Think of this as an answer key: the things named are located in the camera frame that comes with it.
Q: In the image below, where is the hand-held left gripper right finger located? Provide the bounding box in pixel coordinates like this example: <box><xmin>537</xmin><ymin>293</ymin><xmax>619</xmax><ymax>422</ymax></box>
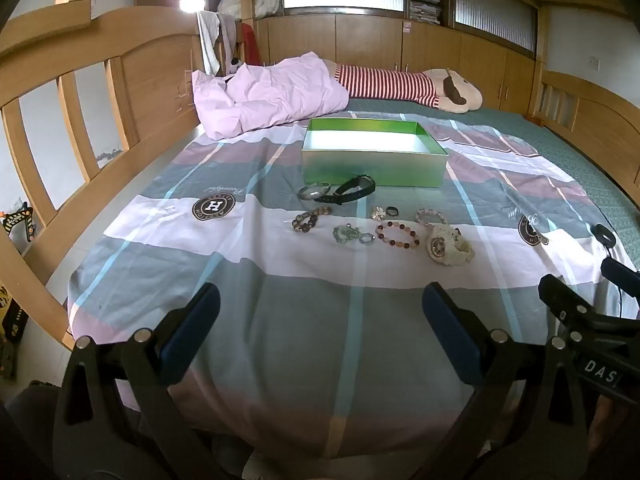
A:
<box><xmin>421</xmin><ymin>282</ymin><xmax>589</xmax><ymax>480</ymax></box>

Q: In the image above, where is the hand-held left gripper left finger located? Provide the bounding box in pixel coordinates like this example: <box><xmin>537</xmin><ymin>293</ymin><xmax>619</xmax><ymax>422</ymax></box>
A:
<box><xmin>52</xmin><ymin>282</ymin><xmax>222</xmax><ymax>480</ymax></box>

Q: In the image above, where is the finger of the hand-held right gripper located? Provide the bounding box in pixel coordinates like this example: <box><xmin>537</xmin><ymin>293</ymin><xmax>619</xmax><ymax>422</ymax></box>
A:
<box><xmin>538</xmin><ymin>274</ymin><xmax>603</xmax><ymax>335</ymax></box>
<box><xmin>601</xmin><ymin>257</ymin><xmax>640</xmax><ymax>306</ymax></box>

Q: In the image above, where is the white wristwatch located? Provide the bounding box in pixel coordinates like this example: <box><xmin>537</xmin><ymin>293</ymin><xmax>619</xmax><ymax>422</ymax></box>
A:
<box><xmin>426</xmin><ymin>224</ymin><xmax>476</xmax><ymax>266</ymax></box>

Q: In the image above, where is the red bead bracelet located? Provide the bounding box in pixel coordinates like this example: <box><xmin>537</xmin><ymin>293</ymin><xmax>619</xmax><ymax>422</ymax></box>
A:
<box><xmin>375</xmin><ymin>221</ymin><xmax>423</xmax><ymax>251</ymax></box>

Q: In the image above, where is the green jade bracelet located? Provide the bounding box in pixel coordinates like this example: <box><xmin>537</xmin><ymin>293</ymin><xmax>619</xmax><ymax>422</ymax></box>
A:
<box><xmin>333</xmin><ymin>225</ymin><xmax>362</xmax><ymax>247</ymax></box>

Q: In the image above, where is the dark brown bead bracelet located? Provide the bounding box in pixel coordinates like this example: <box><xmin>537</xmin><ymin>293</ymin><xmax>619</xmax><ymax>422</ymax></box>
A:
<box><xmin>292</xmin><ymin>206</ymin><xmax>333</xmax><ymax>234</ymax></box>

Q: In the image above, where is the green cardboard box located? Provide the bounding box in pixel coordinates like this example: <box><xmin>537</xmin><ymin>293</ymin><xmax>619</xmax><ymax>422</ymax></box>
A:
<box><xmin>301</xmin><ymin>117</ymin><xmax>447</xmax><ymax>189</ymax></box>

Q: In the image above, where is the plaid bedsheet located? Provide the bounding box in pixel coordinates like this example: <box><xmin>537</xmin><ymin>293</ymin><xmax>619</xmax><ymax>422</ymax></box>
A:
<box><xmin>67</xmin><ymin>119</ymin><xmax>633</xmax><ymax>461</ymax></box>

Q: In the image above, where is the wooden bed footboard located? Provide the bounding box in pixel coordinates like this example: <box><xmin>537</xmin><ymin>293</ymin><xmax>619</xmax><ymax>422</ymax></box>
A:
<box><xmin>532</xmin><ymin>67</ymin><xmax>640</xmax><ymax>186</ymax></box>

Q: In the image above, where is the green bed mat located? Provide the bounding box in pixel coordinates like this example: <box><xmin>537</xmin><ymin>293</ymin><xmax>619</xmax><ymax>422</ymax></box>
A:
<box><xmin>345</xmin><ymin>97</ymin><xmax>640</xmax><ymax>261</ymax></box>

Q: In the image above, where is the silver bangle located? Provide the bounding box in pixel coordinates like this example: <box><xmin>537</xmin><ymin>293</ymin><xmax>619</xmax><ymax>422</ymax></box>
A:
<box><xmin>298</xmin><ymin>183</ymin><xmax>332</xmax><ymax>202</ymax></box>

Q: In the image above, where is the black wristwatch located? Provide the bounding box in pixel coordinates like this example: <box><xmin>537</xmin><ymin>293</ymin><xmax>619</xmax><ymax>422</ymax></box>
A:
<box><xmin>315</xmin><ymin>174</ymin><xmax>377</xmax><ymax>206</ymax></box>

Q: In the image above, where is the yellow black toy excavator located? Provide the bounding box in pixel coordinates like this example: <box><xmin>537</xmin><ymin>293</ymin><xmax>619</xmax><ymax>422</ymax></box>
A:
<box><xmin>0</xmin><ymin>200</ymin><xmax>36</xmax><ymax>243</ymax></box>

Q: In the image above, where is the pink pillow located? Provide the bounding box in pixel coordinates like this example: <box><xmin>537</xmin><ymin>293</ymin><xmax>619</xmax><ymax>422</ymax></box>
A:
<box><xmin>191</xmin><ymin>51</ymin><xmax>350</xmax><ymax>141</ymax></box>

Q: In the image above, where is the wooden bed headboard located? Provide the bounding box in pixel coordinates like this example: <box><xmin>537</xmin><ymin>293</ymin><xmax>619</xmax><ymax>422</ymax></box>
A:
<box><xmin>0</xmin><ymin>0</ymin><xmax>221</xmax><ymax>351</ymax></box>

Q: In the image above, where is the striped shirt plush toy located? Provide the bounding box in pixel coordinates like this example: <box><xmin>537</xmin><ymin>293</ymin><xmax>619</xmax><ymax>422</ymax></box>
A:
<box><xmin>327</xmin><ymin>62</ymin><xmax>484</xmax><ymax>113</ymax></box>

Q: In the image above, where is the white hanging garment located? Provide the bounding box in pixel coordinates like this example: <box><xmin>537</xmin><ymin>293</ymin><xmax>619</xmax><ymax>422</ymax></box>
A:
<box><xmin>196</xmin><ymin>10</ymin><xmax>222</xmax><ymax>76</ymax></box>

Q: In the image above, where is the red hanging garment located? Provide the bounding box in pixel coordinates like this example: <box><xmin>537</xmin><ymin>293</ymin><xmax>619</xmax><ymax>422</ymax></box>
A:
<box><xmin>242</xmin><ymin>22</ymin><xmax>261</xmax><ymax>67</ymax></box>

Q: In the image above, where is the grey hanging garment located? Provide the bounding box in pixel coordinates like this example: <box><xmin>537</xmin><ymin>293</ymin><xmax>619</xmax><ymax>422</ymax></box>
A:
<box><xmin>217</xmin><ymin>14</ymin><xmax>239</xmax><ymax>61</ymax></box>

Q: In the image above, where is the narrow frosted glass window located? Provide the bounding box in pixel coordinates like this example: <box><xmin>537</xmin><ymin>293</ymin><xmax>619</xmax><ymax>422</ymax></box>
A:
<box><xmin>454</xmin><ymin>0</ymin><xmax>538</xmax><ymax>53</ymax></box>

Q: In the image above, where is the pale pink bead bracelet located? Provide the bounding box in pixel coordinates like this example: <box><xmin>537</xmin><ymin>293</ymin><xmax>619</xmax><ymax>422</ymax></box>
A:
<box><xmin>415</xmin><ymin>208</ymin><xmax>449</xmax><ymax>227</ymax></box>

